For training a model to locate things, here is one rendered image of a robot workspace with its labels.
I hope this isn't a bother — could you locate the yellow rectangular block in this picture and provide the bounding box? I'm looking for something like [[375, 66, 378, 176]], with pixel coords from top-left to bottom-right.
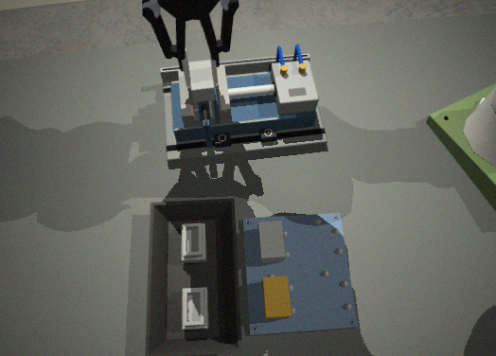
[[262, 276, 292, 320]]

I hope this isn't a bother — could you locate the grey metal parallel bar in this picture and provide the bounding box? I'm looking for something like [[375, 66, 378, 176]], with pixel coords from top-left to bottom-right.
[[208, 100, 216, 124]]

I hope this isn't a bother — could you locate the grey narrow flat bar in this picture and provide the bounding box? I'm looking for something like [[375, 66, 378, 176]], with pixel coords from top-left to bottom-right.
[[193, 102, 200, 126]]

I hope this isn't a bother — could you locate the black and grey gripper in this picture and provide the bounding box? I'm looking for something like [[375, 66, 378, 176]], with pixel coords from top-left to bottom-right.
[[142, 0, 239, 87]]

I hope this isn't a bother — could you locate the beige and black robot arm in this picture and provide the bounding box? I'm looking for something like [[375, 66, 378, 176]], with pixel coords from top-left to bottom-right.
[[463, 87, 496, 167]]

